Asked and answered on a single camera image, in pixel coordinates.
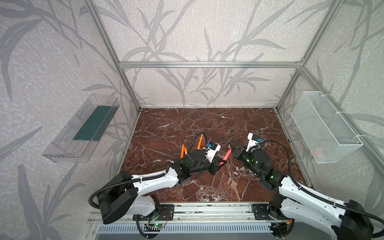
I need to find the orange highlighter marker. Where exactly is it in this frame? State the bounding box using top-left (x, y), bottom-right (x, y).
top-left (197, 134), bottom-right (204, 150)

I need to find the pink marker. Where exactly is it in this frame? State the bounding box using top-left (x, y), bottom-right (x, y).
top-left (219, 149), bottom-right (232, 166)

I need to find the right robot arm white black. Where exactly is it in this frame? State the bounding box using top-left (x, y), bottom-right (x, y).
top-left (229, 141), bottom-right (384, 240)

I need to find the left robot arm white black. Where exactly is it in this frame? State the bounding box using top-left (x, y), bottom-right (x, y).
top-left (88, 150), bottom-right (227, 225)

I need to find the green circuit board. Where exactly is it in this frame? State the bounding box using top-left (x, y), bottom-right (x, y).
top-left (145, 223), bottom-right (167, 232)

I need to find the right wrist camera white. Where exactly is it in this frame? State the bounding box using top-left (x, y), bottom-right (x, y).
top-left (247, 133), bottom-right (263, 152)

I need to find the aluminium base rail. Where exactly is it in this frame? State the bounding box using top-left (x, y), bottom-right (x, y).
top-left (86, 202), bottom-right (286, 239)

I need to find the white wire mesh basket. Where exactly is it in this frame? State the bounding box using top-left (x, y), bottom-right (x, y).
top-left (291, 91), bottom-right (364, 164)

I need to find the aluminium frame horizontal bar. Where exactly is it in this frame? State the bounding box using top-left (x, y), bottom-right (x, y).
top-left (119, 62), bottom-right (301, 69)

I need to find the clear plastic wall bin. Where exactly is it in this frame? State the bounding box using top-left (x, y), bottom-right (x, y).
top-left (43, 94), bottom-right (120, 163)

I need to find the aluminium frame corner post left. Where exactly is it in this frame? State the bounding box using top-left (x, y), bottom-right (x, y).
top-left (85, 0), bottom-right (141, 112)

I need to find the aluminium frame corner post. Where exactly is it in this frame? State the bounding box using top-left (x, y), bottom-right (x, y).
top-left (275, 0), bottom-right (344, 111)
top-left (85, 0), bottom-right (141, 112)

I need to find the aluminium frame corner post right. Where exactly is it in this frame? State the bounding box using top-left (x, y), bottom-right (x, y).
top-left (275, 0), bottom-right (344, 111)

